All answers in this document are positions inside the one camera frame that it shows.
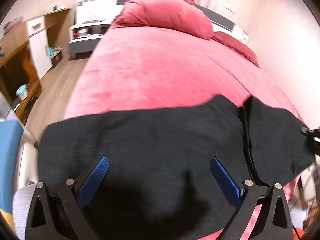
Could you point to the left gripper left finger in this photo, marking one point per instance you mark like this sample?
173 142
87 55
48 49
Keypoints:
56 212

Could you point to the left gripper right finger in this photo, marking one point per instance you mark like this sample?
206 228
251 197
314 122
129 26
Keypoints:
273 221

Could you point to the black knit garment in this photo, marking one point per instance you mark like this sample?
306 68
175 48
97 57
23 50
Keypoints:
159 185

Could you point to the blue white chair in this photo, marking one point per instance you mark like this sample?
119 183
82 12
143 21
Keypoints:
13 136

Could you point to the flat pink pillow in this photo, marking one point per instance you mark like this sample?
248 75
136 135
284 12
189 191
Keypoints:
237 46

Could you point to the teal lidded canister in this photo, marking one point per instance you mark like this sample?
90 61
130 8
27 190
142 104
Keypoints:
22 92

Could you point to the pink bed blanket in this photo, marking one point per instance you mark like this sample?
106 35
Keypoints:
146 68

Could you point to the wooden desk cabinet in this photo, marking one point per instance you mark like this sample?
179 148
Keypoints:
26 58

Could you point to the white grey nightstand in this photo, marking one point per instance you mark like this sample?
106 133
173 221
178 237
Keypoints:
84 37

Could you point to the large pink pillow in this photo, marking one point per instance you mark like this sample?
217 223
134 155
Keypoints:
178 15

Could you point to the grey white headboard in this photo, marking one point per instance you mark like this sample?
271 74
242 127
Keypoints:
88 10

